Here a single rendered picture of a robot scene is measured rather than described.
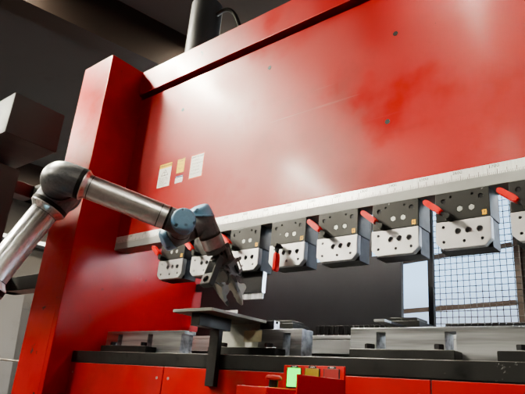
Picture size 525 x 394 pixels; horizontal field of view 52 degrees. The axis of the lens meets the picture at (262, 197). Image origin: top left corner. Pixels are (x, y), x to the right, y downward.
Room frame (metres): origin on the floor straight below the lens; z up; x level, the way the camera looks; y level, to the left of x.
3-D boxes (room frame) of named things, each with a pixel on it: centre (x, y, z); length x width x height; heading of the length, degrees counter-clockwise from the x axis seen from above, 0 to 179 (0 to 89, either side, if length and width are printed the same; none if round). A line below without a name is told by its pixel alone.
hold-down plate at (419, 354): (1.48, -0.41, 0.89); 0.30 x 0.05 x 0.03; 49
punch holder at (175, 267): (2.20, 0.33, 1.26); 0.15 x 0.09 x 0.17; 49
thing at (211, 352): (1.78, 0.13, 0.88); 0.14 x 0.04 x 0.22; 139
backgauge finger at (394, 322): (1.72, -0.47, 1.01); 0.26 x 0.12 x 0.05; 139
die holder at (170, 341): (2.28, 0.42, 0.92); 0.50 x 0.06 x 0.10; 49
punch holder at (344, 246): (1.67, -0.27, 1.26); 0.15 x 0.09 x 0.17; 49
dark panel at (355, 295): (2.46, -0.16, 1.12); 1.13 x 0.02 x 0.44; 49
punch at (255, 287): (1.92, 0.01, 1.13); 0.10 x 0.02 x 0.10; 49
